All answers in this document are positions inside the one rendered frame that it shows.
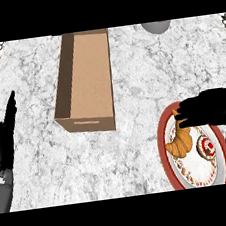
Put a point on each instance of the golden croissant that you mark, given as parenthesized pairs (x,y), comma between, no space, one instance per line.
(180,141)

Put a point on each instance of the white red-topped cupcake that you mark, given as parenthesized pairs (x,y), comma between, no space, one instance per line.
(206,147)

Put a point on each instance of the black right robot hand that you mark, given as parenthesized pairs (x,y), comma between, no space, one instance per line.
(211,106)

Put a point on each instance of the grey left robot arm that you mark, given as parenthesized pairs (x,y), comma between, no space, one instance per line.
(2,193)

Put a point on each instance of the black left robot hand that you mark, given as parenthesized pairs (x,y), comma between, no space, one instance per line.
(6,135)

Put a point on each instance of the grey round object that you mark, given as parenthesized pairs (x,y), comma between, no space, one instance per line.
(155,27)

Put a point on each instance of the brown cardboard box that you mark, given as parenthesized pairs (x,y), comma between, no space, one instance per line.
(85,81)

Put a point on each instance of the red-rimmed white plate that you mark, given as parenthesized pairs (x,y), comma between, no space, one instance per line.
(193,168)

